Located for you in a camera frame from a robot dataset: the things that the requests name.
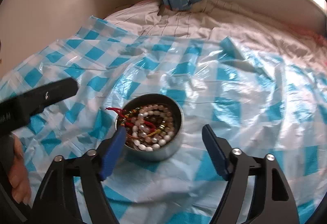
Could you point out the blue white checkered plastic sheet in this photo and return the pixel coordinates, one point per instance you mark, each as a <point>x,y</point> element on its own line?
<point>259,101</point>

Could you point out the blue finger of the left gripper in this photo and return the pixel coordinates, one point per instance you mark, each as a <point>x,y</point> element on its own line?
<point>36,100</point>

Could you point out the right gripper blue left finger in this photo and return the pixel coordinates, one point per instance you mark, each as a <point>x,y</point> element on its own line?
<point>56,200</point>

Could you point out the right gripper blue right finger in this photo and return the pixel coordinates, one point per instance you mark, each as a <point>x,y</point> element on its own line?
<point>272,200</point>

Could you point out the person left hand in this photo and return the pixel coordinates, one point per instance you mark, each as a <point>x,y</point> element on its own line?
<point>18,175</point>

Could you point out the white striped bed sheet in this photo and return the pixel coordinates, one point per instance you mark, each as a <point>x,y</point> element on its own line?
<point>215,20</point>

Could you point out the round silver metal tin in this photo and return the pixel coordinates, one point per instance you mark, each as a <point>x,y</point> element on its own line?
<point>153,124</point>

